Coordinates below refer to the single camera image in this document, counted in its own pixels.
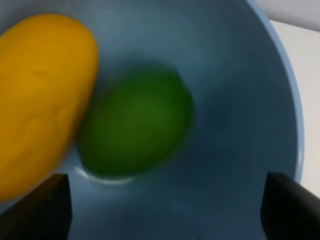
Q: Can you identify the yellow mango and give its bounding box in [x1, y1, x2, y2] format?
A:
[0, 13, 99, 202]

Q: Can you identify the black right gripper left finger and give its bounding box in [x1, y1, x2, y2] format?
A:
[0, 174, 73, 240]

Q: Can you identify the green lime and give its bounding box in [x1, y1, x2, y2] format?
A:
[77, 64, 194, 177]

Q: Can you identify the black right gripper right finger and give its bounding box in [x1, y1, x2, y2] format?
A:
[260, 172, 320, 240]

